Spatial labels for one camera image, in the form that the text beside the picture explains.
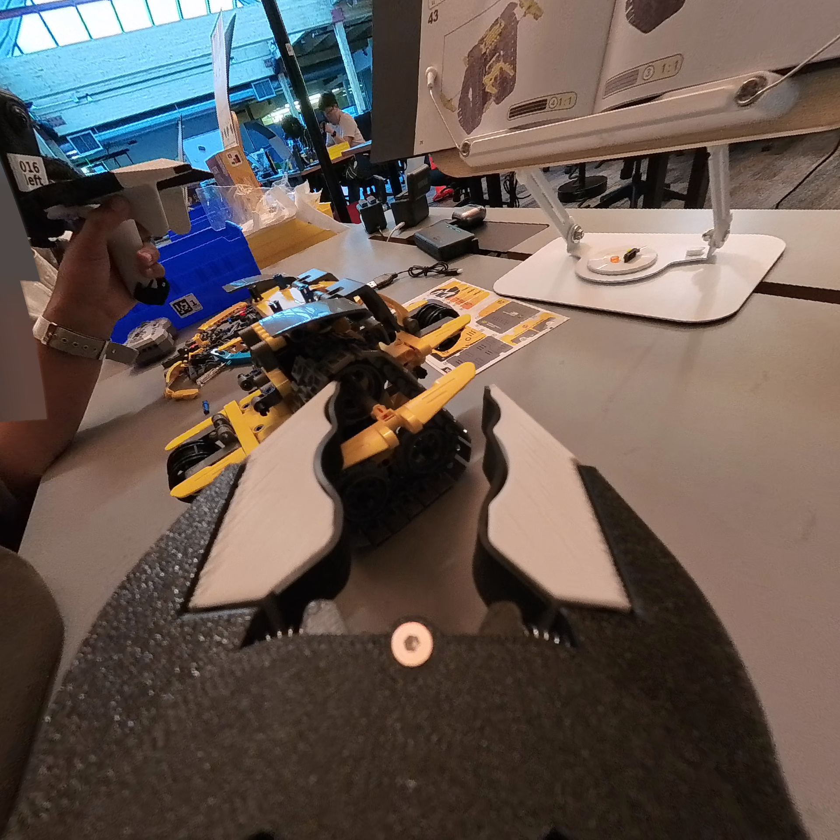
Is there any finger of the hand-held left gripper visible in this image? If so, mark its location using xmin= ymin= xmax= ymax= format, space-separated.
xmin=159 ymin=185 xmax=193 ymax=236
xmin=110 ymin=159 xmax=215 ymax=193

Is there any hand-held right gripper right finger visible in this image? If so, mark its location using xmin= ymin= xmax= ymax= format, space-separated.
xmin=472 ymin=386 xmax=632 ymax=613

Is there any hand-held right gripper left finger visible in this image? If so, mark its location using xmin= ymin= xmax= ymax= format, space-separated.
xmin=187 ymin=382 xmax=353 ymax=611

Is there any pile of small toy pieces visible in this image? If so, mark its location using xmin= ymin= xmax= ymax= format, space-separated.
xmin=161 ymin=298 xmax=261 ymax=403

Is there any yellow black toy brick vehicle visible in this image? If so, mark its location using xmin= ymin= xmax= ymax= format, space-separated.
xmin=164 ymin=268 xmax=476 ymax=552

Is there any person's left forearm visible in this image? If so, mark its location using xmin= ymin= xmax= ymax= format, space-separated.
xmin=0 ymin=341 xmax=109 ymax=503

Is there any person's left hand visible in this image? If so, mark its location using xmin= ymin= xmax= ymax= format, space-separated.
xmin=46 ymin=196 xmax=166 ymax=342

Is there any blue plastic bin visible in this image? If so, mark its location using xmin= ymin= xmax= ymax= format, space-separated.
xmin=110 ymin=200 xmax=261 ymax=343

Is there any cardboard box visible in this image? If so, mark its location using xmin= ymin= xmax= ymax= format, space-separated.
xmin=206 ymin=147 xmax=261 ymax=193

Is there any clear plastic bag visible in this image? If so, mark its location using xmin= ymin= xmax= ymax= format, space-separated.
xmin=197 ymin=180 xmax=349 ymax=238

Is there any white paper sign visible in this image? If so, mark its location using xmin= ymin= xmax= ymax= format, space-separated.
xmin=210 ymin=10 xmax=241 ymax=153

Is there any yellow plastic bin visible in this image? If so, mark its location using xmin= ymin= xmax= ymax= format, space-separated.
xmin=243 ymin=202 xmax=337 ymax=270

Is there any grey toy motor block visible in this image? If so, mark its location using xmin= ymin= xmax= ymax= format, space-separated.
xmin=125 ymin=318 xmax=176 ymax=365

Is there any grey wristwatch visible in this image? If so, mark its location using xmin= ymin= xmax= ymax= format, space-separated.
xmin=31 ymin=314 xmax=140 ymax=366

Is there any black pole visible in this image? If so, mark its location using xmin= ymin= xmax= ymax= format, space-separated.
xmin=260 ymin=0 xmax=353 ymax=224

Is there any yellow sticker sheet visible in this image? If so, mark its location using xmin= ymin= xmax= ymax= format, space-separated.
xmin=402 ymin=277 xmax=571 ymax=378

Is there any tall black charger block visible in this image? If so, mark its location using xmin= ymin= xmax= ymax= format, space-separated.
xmin=390 ymin=164 xmax=431 ymax=228

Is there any black panel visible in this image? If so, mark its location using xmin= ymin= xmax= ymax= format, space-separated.
xmin=371 ymin=0 xmax=422 ymax=165

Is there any white book stand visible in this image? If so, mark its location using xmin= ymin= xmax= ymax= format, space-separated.
xmin=423 ymin=26 xmax=840 ymax=324

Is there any person's leg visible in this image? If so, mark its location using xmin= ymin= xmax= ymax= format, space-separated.
xmin=0 ymin=545 xmax=67 ymax=778

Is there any open instruction booklet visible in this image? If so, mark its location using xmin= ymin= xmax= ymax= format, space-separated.
xmin=415 ymin=0 xmax=840 ymax=153

